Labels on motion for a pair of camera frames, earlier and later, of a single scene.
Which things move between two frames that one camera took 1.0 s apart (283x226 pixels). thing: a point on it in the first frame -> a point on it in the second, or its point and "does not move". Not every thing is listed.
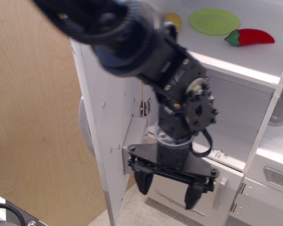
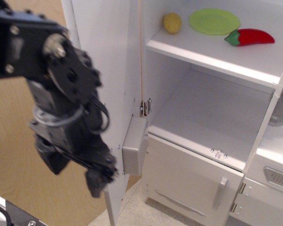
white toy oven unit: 265,198 does not move
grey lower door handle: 220,193 does not move
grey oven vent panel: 278,178 does not move
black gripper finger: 194,192 -> 96,181
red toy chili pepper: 249,36 does not move
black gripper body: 177,160 -> 76,131
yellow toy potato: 174,18 does not move
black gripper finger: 143,180 -> 56,159
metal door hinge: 145,108 does not move
